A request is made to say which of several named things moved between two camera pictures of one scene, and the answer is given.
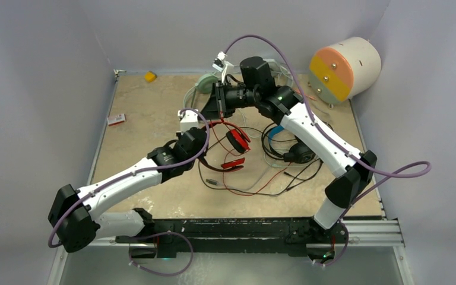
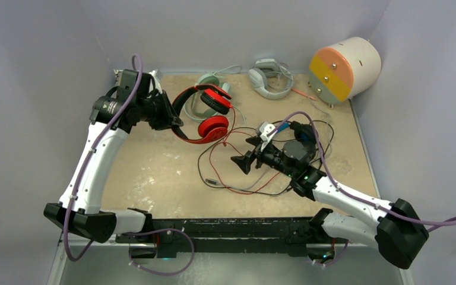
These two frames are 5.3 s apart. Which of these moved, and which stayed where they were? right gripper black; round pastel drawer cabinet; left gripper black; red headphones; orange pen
Moved: left gripper black; red headphones; right gripper black
Stayed: round pastel drawer cabinet; orange pen
